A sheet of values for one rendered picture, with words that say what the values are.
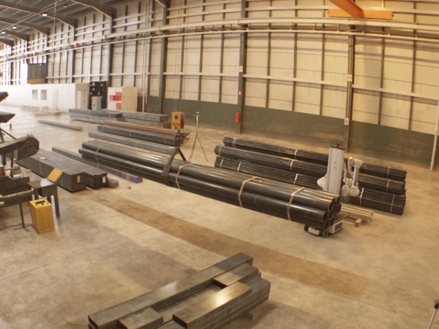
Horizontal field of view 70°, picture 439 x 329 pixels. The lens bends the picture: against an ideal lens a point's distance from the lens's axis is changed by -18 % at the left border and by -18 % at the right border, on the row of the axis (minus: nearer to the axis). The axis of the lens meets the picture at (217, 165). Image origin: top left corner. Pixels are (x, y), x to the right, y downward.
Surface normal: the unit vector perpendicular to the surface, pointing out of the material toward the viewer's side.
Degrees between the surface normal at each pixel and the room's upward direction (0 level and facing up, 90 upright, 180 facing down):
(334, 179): 90
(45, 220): 90
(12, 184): 90
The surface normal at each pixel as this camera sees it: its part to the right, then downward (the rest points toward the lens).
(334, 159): -0.74, 0.13
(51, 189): 0.78, 0.18
